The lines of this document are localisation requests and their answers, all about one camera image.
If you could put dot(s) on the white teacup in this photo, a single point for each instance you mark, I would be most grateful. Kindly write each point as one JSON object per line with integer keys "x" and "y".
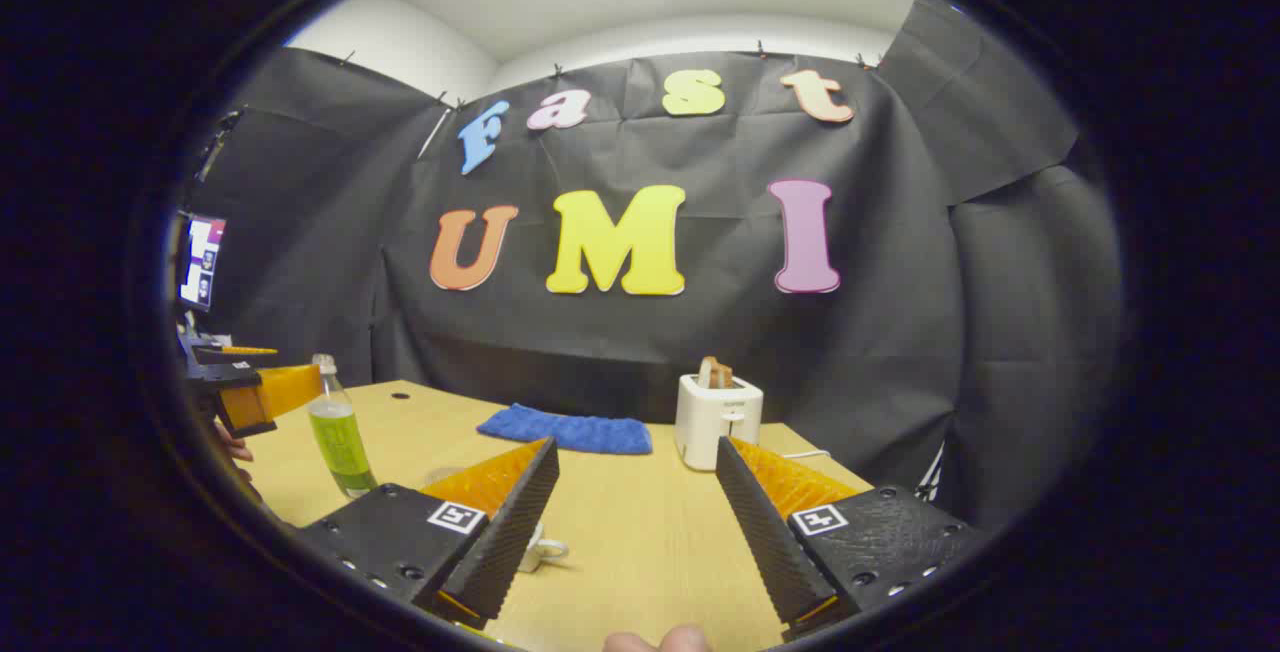
{"x": 548, "y": 552}

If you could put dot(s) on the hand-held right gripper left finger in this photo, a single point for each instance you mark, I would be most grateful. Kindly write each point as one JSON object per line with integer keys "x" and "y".
{"x": 510, "y": 532}

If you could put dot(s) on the blue towel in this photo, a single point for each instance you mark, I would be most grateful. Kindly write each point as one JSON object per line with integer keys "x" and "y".
{"x": 565, "y": 429}

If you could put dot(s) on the green label water bottle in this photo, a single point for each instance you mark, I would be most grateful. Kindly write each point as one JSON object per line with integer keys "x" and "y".
{"x": 340, "y": 442}

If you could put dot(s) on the brown toast slice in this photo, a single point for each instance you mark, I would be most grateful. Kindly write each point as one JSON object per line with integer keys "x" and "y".
{"x": 714, "y": 373}

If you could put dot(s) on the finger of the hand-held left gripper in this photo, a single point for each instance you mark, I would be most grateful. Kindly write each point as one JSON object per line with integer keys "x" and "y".
{"x": 290, "y": 390}
{"x": 235, "y": 355}

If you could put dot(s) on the white toaster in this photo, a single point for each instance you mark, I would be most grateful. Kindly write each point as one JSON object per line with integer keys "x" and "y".
{"x": 712, "y": 427}

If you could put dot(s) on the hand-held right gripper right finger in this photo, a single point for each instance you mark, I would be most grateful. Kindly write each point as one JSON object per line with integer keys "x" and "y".
{"x": 765, "y": 542}

